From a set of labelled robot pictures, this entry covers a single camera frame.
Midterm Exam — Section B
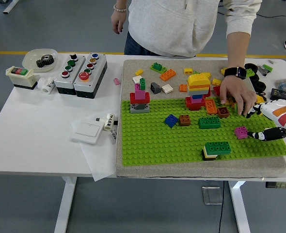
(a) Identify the translucent white bowl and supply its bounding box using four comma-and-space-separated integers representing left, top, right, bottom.
22, 48, 59, 73

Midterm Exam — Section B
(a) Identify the blue square brick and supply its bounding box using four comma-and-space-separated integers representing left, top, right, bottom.
163, 114, 179, 128

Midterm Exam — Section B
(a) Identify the dark brown square brick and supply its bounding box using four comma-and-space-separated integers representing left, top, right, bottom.
217, 106, 230, 119

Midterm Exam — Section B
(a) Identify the white labelled tube fitting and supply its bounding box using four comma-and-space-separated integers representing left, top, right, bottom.
103, 112, 116, 132

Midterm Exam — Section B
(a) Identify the white table leg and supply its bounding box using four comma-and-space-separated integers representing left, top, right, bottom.
228, 181, 252, 233
53, 176, 77, 233

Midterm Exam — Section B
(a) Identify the white paper sheet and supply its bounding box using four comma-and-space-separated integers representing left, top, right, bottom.
70, 114, 117, 182

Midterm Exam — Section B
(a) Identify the grey-brown mat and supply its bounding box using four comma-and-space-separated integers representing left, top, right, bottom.
115, 59, 286, 180

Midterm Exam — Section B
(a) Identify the black yellow white brick stack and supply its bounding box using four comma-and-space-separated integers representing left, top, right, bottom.
202, 148, 219, 161

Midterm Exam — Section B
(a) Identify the grey emergency stop control box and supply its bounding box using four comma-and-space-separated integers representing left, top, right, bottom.
73, 52, 108, 99

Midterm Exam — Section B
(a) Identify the dark grey slope brick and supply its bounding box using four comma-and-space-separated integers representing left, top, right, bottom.
150, 82, 162, 94

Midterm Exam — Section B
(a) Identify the person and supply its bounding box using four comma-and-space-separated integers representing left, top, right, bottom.
123, 0, 263, 58

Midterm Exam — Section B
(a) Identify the person's right hand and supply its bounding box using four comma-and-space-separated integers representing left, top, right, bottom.
111, 9, 129, 35

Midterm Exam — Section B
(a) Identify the pink square brick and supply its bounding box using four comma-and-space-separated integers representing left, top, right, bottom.
234, 126, 249, 140

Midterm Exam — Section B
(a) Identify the brick tower with yellow roof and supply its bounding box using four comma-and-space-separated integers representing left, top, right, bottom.
185, 72, 211, 112

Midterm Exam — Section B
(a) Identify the black digital meter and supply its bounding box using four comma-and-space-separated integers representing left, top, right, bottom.
270, 88, 286, 102

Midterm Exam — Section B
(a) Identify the black wristwatch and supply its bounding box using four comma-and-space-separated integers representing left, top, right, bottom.
223, 67, 248, 80

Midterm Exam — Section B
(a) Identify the metal floor plate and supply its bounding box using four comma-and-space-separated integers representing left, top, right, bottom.
201, 186, 223, 206

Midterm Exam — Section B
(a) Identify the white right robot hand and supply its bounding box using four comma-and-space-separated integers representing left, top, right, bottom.
245, 100, 286, 142

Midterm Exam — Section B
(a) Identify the black metal gear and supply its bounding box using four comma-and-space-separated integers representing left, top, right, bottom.
35, 54, 56, 68

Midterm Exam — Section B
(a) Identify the white pipe tee fitting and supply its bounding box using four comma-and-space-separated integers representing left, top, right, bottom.
37, 77, 56, 94

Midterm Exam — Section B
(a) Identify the person's left hand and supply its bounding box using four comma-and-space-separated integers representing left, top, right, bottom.
219, 76, 258, 116

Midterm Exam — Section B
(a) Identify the lime green studded baseplate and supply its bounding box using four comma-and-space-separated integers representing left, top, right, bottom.
121, 95, 286, 167

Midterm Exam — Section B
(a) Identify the bead bracelet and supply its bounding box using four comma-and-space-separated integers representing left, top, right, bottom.
112, 3, 128, 13

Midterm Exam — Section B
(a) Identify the red pink green brick tower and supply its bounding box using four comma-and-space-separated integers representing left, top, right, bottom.
129, 77, 151, 114

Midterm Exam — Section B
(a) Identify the cream switch box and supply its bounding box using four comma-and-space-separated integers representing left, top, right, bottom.
5, 67, 38, 90

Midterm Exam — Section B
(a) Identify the white stand foot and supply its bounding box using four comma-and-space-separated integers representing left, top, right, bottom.
2, 0, 20, 15

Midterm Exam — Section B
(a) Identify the white wall switch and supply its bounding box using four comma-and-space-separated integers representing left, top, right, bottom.
70, 120, 102, 145

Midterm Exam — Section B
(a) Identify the thin black hanging cable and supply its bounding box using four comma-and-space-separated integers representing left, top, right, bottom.
218, 181, 225, 233

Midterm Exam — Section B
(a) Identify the dark green long brick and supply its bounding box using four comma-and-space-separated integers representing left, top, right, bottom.
198, 116, 222, 129
204, 141, 232, 156

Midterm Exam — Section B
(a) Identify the grey four-button control box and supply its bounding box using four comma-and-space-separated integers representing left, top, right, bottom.
53, 53, 86, 96

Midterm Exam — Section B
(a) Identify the desk control panel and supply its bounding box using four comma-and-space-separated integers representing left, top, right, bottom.
265, 181, 286, 189

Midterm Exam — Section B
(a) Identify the green stacked brick pair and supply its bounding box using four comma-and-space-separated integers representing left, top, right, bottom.
149, 62, 168, 74

